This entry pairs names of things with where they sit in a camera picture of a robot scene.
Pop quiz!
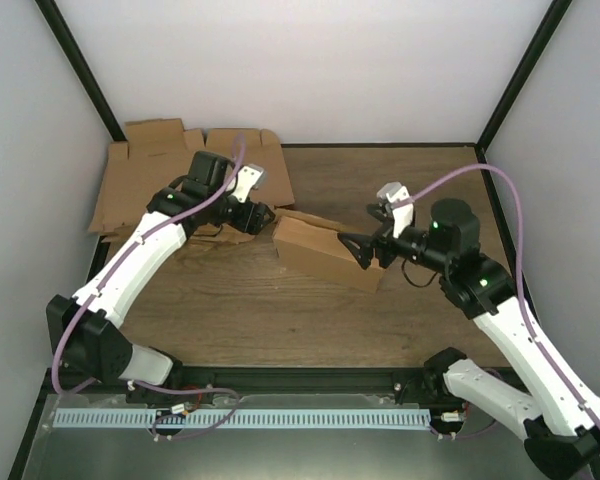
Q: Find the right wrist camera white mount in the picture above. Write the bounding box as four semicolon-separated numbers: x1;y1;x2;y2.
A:
376;182;415;239

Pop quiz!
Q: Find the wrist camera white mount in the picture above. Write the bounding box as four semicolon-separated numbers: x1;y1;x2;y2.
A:
376;182;415;239
229;164;267;203

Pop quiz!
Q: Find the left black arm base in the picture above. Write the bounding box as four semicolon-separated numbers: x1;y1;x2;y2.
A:
126;366;216;407

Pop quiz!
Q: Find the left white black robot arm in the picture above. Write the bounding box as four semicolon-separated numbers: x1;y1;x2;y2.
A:
46;151;274;404

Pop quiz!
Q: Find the brown cardboard box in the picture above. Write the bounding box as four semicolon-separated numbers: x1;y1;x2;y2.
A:
272;209;384;293

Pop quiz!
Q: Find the purple cable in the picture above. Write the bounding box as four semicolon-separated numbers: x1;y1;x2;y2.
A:
394;163;600;480
51;132;247;441

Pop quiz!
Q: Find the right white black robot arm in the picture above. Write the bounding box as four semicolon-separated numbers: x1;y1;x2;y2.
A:
338;199;600;479

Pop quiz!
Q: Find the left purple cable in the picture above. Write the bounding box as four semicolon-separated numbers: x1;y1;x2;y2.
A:
51;132;247;441

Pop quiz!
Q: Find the light blue slotted cable duct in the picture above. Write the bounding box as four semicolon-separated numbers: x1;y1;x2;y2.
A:
52;408;431;430

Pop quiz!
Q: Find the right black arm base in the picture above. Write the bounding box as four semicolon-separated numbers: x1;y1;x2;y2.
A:
393;347;471;407

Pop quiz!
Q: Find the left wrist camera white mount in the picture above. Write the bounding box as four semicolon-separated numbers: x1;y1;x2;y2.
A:
229;164;267;203

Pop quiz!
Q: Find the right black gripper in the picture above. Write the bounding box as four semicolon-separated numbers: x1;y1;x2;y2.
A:
338;205;451;274

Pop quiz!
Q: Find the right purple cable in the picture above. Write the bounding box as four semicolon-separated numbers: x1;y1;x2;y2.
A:
394;163;600;480

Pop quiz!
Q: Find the grey metal base plate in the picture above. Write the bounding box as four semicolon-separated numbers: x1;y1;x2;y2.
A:
22;395;540;479

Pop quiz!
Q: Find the black aluminium frame rail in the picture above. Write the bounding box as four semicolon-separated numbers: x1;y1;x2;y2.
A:
39;365;461;401

